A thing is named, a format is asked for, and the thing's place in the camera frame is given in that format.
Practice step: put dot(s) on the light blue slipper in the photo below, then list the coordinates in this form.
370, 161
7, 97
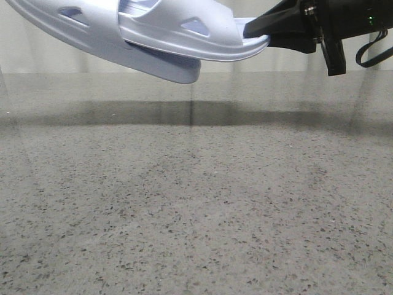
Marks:
93, 26
206, 30

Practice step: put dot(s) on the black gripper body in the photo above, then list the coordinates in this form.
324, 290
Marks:
332, 21

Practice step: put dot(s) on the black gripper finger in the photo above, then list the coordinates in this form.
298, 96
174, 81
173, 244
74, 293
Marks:
296, 42
283, 18

